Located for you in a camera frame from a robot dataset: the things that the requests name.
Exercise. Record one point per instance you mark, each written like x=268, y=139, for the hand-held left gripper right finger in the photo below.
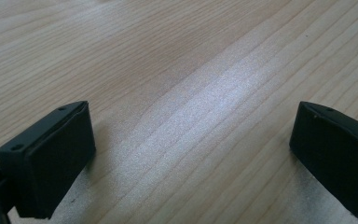
x=335, y=155

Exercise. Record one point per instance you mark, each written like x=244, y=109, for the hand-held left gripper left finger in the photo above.
x=52, y=161

